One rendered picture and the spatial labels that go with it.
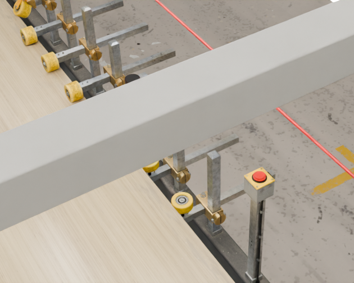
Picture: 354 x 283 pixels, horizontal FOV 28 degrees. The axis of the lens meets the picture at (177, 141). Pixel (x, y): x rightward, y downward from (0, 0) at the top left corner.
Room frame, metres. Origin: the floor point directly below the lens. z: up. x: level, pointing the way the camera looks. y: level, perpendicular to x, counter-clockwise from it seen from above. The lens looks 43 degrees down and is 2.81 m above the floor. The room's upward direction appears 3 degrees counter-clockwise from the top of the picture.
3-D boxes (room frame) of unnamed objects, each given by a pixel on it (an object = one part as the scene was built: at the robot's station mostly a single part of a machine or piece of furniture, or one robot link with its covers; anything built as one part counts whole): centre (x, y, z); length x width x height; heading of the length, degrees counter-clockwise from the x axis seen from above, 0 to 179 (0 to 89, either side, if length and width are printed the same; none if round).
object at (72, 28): (2.85, 0.49, 0.95); 0.14 x 0.06 x 0.05; 29
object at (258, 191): (1.51, -0.25, 1.18); 0.07 x 0.07 x 0.08; 29
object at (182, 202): (1.72, -0.01, 0.85); 0.08 x 0.08 x 0.11
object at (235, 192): (1.82, -0.18, 0.80); 0.43 x 0.03 x 0.04; 119
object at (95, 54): (2.63, 0.37, 0.95); 0.14 x 0.06 x 0.05; 29
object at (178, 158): (1.96, 0.00, 0.87); 0.04 x 0.04 x 0.48; 29
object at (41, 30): (2.89, 0.45, 0.95); 0.50 x 0.04 x 0.04; 119
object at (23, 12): (3.03, 0.73, 0.93); 0.09 x 0.08 x 0.09; 119
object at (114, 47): (2.40, 0.24, 0.91); 0.04 x 0.04 x 0.48; 29
